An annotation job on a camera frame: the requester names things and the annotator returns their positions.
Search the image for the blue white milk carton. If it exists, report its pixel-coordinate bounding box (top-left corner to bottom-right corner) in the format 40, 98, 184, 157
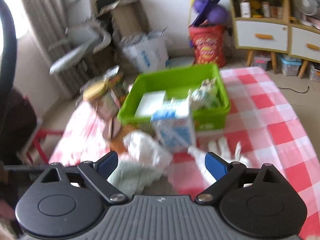
150, 99, 196, 153

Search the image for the wooden cabinet with drawers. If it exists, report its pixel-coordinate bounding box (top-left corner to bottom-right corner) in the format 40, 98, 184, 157
230, 0, 319, 77

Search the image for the grey white office chair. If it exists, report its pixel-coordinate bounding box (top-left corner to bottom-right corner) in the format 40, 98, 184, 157
49, 17, 112, 75

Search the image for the white blue paper bag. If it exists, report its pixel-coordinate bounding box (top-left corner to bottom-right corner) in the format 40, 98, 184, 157
120, 29, 170, 73

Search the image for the white foam block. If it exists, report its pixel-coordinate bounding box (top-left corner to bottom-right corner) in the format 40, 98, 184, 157
135, 90, 167, 118

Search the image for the gold lid cookie jar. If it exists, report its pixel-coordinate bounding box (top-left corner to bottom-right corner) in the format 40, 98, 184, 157
82, 80, 119, 121

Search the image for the wooden desk shelf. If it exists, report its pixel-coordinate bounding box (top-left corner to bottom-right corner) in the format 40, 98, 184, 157
92, 0, 150, 38

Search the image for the grey green towel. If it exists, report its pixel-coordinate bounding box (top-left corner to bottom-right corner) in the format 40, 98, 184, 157
107, 160, 162, 198

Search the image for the clear storage box blue lid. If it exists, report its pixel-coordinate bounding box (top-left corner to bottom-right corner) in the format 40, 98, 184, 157
277, 53, 302, 76

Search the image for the red chip-print bucket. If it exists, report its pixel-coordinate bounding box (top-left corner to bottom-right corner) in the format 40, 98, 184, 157
188, 25, 226, 68

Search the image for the rabbit plush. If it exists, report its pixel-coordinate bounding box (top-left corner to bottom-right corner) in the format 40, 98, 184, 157
187, 78, 221, 111

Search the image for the purple bounce ball toy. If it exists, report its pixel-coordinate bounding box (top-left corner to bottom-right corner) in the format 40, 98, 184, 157
188, 0, 229, 27

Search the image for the green plastic bin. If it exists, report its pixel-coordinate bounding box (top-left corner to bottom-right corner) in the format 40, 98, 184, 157
117, 64, 231, 132

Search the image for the tall green gold can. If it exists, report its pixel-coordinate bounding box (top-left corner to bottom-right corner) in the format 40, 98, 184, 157
103, 65, 127, 99

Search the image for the white cloth with straps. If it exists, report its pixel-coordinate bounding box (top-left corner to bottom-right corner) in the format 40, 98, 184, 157
188, 137, 252, 185

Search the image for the black cable on floor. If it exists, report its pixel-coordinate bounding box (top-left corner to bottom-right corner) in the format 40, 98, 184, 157
278, 86, 310, 94

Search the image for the white desk fan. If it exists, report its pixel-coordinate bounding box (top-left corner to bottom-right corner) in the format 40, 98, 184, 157
295, 0, 318, 16

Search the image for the red white checkered tablecloth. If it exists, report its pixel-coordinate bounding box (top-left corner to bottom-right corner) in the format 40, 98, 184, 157
50, 67, 319, 239

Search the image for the orange brown plush toy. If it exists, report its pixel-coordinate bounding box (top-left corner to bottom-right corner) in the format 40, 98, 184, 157
110, 125, 137, 154

